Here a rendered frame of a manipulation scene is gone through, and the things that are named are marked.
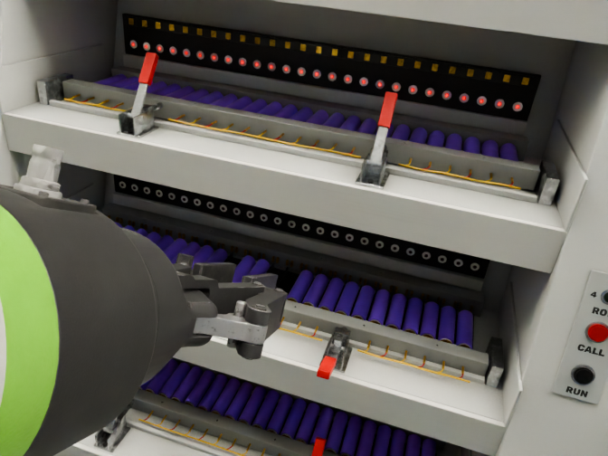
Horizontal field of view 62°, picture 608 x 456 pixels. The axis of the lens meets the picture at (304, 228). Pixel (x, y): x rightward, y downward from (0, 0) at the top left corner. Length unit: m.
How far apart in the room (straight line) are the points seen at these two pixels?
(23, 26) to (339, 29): 0.37
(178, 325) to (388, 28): 0.53
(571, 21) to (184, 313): 0.40
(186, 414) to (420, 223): 0.42
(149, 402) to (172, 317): 0.54
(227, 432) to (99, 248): 0.57
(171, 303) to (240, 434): 0.51
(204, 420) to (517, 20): 0.59
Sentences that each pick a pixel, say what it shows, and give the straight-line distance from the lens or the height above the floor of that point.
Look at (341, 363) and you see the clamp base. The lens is 0.55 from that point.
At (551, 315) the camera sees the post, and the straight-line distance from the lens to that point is 0.52.
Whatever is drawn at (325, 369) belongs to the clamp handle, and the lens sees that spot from 0.49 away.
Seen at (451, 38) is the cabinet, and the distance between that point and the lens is 0.69.
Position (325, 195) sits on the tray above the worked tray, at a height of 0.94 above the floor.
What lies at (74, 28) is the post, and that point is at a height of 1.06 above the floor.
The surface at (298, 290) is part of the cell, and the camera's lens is 0.63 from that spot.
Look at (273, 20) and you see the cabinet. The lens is 0.73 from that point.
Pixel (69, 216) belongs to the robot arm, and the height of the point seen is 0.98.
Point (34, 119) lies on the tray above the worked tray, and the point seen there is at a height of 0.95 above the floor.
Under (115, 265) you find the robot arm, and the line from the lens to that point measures 0.18.
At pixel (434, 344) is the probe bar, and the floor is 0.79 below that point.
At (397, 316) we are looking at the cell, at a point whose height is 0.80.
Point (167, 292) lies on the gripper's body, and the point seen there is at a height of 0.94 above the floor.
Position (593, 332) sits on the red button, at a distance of 0.53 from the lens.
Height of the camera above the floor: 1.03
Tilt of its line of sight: 14 degrees down
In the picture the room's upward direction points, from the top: 10 degrees clockwise
